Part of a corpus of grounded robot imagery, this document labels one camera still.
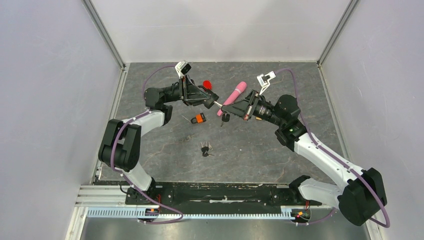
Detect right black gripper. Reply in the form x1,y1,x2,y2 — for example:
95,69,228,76
223,89,285,127

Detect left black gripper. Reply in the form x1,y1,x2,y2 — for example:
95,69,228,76
162,74,213,107

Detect black-head key set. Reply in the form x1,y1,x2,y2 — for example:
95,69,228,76
213,101,231,128

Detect black Kaijing padlock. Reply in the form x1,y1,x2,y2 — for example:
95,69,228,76
202,90,219,109

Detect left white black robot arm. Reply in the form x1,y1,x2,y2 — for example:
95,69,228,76
98,74,219,204

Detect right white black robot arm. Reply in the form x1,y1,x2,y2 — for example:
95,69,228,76
220,90,391,228

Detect small silver key bunch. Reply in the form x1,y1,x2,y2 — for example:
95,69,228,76
179,134,194,142

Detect black-head key bunch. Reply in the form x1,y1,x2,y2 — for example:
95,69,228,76
200,141,214,157

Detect red plastic cap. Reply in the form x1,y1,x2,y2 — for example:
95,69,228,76
202,80,213,90

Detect pink cylindrical wand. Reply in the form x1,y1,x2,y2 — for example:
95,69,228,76
223,81,247,106

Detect orange black padlock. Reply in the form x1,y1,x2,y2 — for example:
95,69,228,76
190,112,207,124

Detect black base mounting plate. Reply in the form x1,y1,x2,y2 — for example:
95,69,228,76
146,182,322,208

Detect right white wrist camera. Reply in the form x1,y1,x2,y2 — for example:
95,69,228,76
256,71,276,95

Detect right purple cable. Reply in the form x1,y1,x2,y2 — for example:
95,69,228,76
274,67,391,229

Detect white slotted cable duct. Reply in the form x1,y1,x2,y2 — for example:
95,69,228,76
86,207,306,221

